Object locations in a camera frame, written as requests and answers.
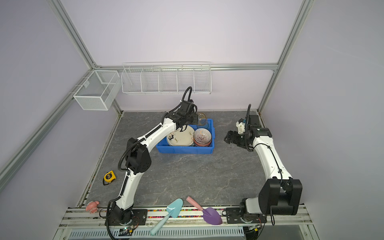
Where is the cream floral plate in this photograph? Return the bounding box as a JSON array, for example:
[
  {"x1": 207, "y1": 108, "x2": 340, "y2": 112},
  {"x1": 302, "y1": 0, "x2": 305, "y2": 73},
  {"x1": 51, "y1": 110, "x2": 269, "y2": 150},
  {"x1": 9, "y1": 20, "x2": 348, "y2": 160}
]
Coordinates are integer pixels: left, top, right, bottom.
[{"x1": 166, "y1": 125, "x2": 195, "y2": 147}]

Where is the yellow glass cup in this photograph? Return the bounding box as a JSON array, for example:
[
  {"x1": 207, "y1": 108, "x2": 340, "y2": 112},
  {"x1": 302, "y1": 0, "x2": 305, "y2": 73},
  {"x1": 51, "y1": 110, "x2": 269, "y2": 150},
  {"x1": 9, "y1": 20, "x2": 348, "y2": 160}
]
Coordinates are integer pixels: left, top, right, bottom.
[{"x1": 197, "y1": 113, "x2": 209, "y2": 129}]

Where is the pink striped bowl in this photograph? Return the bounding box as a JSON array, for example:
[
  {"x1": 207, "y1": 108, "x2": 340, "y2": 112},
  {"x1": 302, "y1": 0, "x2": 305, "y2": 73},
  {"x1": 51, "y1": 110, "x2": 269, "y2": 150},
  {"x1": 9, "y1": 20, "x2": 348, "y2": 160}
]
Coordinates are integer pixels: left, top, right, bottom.
[{"x1": 194, "y1": 128, "x2": 212, "y2": 147}]

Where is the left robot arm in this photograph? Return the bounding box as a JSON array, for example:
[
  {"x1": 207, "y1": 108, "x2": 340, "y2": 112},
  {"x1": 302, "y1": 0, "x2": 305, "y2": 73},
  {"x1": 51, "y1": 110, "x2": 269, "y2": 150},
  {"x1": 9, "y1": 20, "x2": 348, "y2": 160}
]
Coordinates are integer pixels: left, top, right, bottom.
[{"x1": 105, "y1": 87, "x2": 198, "y2": 240}]

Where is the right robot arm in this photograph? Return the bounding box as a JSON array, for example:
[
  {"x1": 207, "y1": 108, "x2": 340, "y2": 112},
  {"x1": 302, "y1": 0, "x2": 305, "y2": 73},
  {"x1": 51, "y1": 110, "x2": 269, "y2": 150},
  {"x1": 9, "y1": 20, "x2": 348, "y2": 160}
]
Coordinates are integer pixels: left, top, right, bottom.
[{"x1": 224, "y1": 106, "x2": 303, "y2": 224}]

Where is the blue plastic bin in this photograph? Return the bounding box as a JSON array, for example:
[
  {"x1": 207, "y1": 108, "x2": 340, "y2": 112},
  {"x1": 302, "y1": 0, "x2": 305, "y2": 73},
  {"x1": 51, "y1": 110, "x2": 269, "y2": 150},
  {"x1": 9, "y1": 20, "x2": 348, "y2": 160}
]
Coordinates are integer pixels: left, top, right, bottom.
[{"x1": 156, "y1": 119, "x2": 216, "y2": 155}]

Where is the light blue toy shovel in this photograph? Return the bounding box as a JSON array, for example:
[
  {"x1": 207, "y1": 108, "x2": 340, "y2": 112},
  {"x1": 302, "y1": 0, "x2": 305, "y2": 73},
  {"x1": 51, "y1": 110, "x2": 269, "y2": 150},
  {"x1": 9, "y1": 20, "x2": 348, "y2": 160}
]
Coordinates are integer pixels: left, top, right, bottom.
[{"x1": 150, "y1": 198, "x2": 184, "y2": 236}]

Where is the yellow tape measure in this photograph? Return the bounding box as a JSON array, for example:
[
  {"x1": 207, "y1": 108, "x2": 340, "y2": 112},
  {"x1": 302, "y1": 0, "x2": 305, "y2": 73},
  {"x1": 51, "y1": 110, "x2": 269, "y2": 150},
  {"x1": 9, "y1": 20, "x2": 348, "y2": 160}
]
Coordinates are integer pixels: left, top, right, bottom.
[{"x1": 103, "y1": 171, "x2": 116, "y2": 186}]

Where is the pink object at base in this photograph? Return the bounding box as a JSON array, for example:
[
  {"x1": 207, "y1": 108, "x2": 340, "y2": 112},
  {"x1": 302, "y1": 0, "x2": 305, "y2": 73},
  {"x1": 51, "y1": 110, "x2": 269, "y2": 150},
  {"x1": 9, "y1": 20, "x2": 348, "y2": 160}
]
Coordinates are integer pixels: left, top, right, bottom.
[{"x1": 86, "y1": 201, "x2": 100, "y2": 214}]

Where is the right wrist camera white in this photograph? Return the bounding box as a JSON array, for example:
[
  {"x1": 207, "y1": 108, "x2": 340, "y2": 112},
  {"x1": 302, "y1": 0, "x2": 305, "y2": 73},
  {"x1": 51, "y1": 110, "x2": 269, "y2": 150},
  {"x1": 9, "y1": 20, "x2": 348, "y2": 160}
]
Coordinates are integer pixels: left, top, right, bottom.
[{"x1": 236, "y1": 119, "x2": 247, "y2": 135}]

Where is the white wire wall rack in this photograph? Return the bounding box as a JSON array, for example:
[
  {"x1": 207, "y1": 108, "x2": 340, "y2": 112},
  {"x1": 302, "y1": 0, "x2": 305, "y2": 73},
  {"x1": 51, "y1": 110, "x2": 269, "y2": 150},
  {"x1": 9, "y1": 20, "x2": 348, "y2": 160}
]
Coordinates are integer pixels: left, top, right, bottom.
[{"x1": 121, "y1": 62, "x2": 212, "y2": 95}]

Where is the purple toy shovel pink handle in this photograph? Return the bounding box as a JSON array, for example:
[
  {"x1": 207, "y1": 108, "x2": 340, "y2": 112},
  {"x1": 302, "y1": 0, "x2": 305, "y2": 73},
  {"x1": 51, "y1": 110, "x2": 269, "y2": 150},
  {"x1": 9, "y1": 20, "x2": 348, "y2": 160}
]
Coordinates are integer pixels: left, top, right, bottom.
[{"x1": 186, "y1": 196, "x2": 223, "y2": 226}]

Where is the white mesh wall basket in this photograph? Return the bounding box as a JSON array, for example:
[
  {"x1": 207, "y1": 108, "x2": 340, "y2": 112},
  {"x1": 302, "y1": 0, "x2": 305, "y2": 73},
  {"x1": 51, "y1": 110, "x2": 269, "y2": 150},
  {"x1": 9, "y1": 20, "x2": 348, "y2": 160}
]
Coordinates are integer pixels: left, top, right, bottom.
[{"x1": 74, "y1": 70, "x2": 122, "y2": 111}]

